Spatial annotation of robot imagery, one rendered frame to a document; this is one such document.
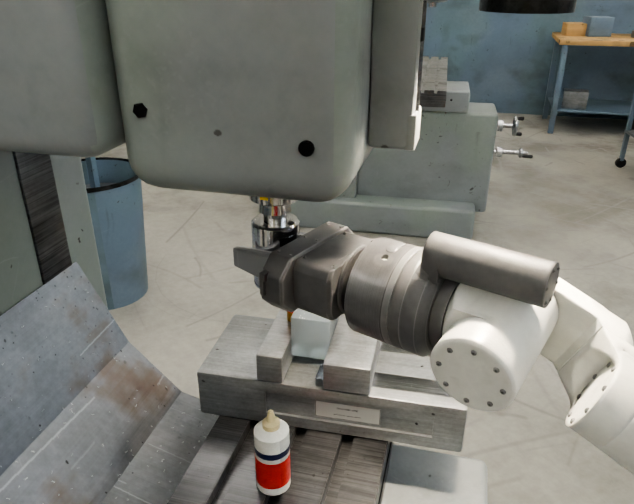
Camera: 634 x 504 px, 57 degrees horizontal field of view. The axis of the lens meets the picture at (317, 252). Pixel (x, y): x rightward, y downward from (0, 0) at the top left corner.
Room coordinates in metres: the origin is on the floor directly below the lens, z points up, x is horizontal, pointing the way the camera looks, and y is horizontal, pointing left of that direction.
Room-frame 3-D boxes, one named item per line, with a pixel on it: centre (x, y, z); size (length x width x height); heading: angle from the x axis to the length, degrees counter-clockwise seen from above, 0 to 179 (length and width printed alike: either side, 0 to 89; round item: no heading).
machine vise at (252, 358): (0.66, -0.03, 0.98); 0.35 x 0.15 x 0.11; 78
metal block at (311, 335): (0.67, 0.00, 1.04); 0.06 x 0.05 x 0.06; 168
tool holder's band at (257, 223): (0.53, 0.04, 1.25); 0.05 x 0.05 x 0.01
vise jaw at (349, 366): (0.66, -0.05, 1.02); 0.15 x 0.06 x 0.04; 168
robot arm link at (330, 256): (0.47, -0.03, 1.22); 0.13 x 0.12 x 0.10; 144
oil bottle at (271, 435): (0.51, 0.05, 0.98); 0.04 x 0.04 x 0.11
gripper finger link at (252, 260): (0.50, 0.06, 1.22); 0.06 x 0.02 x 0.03; 54
